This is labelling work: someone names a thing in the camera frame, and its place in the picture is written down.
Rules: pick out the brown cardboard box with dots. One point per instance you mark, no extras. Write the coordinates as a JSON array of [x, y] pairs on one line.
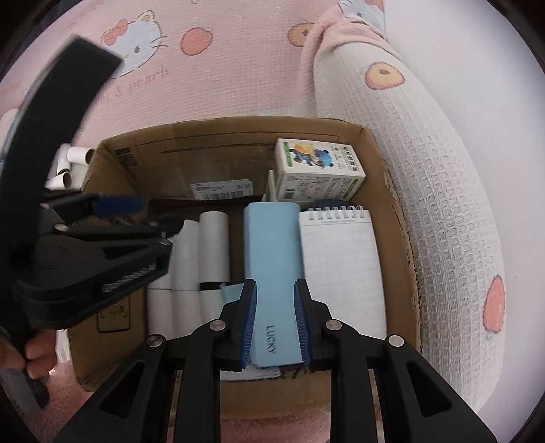
[[179, 162]]

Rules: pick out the green and white cartoon carton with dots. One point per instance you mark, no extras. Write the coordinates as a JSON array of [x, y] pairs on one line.
[[315, 174]]

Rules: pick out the white paper roll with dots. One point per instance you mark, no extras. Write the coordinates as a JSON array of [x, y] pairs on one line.
[[159, 311], [186, 255], [213, 243], [210, 307], [80, 154], [63, 158], [61, 181], [185, 313]]

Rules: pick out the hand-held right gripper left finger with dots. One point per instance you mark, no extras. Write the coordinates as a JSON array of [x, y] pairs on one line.
[[249, 328]]

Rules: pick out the white peach-print quilt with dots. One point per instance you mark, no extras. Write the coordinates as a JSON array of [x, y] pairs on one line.
[[404, 170]]

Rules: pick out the light blue case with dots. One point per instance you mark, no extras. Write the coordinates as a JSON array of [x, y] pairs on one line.
[[272, 255]]

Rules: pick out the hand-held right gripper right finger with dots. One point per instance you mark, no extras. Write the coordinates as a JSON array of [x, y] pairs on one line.
[[300, 328]]

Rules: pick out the person's left hand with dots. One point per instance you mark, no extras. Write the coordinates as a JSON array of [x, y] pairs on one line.
[[38, 351]]

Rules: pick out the flat white box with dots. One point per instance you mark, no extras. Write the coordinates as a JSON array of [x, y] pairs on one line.
[[270, 187]]

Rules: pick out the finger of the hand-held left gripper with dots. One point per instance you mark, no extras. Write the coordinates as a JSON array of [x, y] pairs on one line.
[[117, 205], [140, 230]]

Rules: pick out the dark blue object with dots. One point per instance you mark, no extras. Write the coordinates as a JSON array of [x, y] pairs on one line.
[[325, 202]]

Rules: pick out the white spiral notepad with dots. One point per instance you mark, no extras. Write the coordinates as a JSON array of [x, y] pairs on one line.
[[340, 264]]

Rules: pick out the pink printed blanket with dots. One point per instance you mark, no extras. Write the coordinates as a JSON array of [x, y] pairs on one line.
[[234, 76]]

